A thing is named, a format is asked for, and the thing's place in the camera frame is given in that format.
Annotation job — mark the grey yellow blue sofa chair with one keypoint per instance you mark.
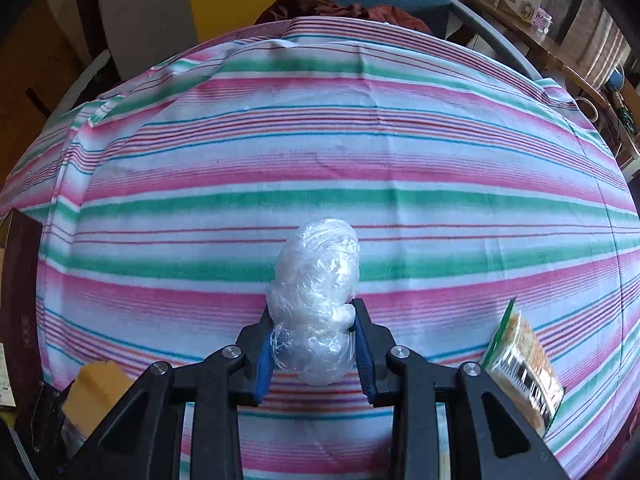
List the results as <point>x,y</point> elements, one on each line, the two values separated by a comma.
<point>250,0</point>

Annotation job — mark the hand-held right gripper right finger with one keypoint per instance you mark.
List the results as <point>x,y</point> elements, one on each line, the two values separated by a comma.
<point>364,355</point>

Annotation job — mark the yellow sponge block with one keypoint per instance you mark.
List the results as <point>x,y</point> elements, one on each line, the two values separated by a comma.
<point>97,390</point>

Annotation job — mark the striped bedsheet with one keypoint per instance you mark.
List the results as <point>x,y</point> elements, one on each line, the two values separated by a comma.
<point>325,160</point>

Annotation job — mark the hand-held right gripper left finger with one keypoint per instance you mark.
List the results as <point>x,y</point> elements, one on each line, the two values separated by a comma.
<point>264,360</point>

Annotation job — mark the clear plastic bundle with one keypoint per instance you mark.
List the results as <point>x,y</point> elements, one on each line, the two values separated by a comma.
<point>315,300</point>

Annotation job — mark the cardboard box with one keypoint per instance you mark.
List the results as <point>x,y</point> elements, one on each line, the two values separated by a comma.
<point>22,285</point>

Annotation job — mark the wooden side table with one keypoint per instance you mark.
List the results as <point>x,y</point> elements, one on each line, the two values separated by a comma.
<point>550,55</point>

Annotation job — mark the dark red cloth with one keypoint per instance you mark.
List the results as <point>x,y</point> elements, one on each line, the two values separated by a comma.
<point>345,10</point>

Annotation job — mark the green snack packet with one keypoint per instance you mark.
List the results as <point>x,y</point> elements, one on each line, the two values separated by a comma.
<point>525,370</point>

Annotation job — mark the wooden cabinet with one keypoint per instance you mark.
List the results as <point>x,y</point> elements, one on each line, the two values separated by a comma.
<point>45,60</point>

